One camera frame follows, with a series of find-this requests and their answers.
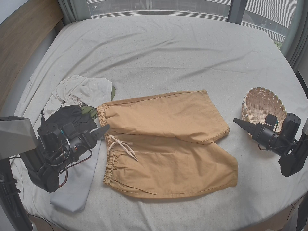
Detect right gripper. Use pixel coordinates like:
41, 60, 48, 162
232, 117, 275, 149

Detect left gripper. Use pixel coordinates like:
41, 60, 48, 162
70, 128, 98, 155

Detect tan shorts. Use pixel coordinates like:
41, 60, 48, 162
96, 89, 239, 199

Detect black garment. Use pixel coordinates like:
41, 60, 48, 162
40, 105, 98, 141

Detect green garment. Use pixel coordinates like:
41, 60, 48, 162
81, 84, 116, 120

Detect round woven basket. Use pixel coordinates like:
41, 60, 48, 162
241, 87, 288, 141

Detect white garment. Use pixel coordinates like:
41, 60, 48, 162
43, 75, 113, 120

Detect pale grey garment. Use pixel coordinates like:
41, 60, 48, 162
50, 134, 106, 212

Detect bed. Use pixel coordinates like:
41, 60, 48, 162
0, 0, 308, 231

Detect grey-green curtain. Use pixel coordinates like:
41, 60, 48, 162
44, 0, 92, 26
279, 0, 308, 74

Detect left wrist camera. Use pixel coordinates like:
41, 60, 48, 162
61, 123, 76, 139

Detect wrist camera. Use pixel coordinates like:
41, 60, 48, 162
265, 114, 278, 130
61, 123, 76, 139

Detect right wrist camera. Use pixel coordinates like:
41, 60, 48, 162
265, 114, 278, 130

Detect black cable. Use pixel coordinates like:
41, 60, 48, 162
28, 213, 54, 231
285, 193, 308, 231

